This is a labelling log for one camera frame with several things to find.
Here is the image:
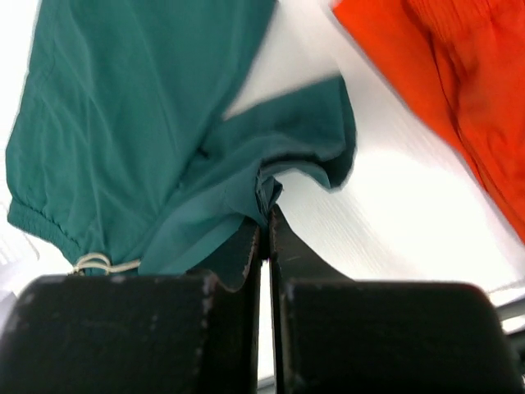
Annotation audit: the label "orange shorts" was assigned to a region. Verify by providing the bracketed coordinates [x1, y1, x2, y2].
[333, 1, 524, 236]

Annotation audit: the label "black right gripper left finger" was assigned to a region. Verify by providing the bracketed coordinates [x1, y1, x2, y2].
[1, 220, 261, 393]

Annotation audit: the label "teal green shorts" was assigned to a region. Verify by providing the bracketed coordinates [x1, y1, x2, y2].
[6, 1, 356, 275]

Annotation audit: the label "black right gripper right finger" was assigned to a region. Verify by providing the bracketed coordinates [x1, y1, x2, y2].
[269, 208, 524, 393]

